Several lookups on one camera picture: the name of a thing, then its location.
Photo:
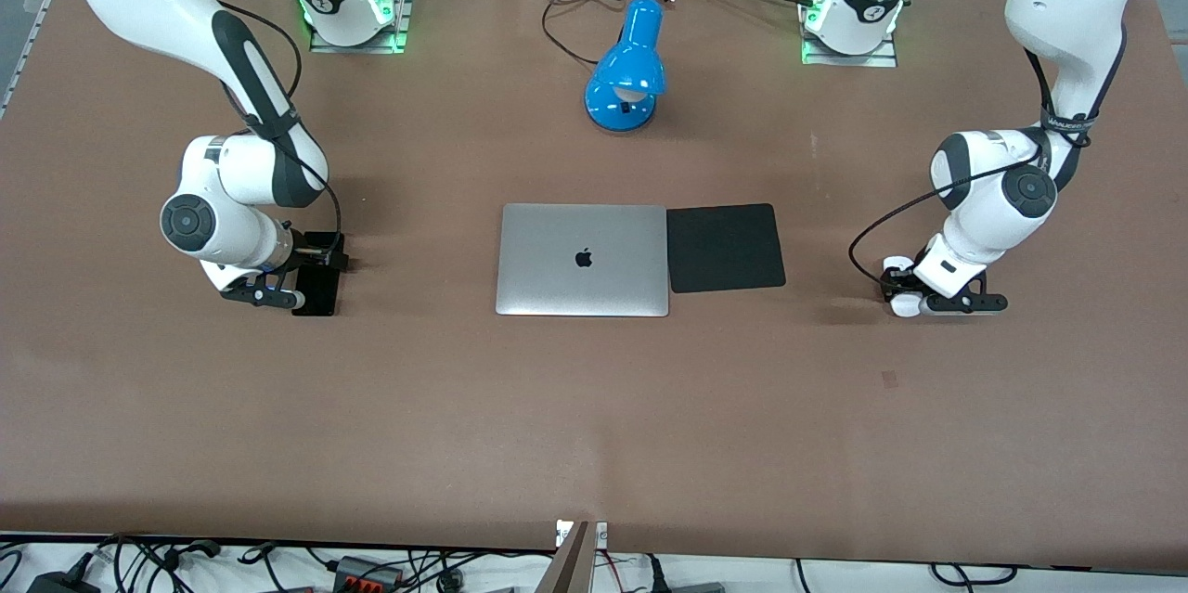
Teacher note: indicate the black mouse pad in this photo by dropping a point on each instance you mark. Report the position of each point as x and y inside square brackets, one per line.
[724, 247]

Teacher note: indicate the silver laptop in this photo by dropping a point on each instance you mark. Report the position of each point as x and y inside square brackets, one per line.
[583, 259]

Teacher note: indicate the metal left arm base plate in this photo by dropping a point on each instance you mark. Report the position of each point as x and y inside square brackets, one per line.
[882, 58]

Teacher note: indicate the black smartphone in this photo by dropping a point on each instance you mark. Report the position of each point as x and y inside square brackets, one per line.
[316, 294]

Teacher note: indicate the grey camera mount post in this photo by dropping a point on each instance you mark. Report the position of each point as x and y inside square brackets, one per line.
[575, 560]

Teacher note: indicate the black red connector box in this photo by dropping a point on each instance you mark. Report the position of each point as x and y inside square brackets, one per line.
[367, 574]

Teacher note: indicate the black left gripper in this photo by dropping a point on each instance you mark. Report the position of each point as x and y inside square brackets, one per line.
[909, 281]

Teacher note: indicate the black power adapter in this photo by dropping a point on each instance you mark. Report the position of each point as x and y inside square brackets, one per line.
[58, 582]

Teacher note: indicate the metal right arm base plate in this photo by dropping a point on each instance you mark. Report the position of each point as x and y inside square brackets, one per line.
[320, 41]

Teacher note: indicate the aluminium side rail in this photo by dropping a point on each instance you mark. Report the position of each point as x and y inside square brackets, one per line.
[28, 36]

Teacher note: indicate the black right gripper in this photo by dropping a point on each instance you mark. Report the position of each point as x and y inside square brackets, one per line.
[314, 251]

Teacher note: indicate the blue desk lamp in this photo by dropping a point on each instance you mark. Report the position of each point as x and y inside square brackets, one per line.
[629, 64]

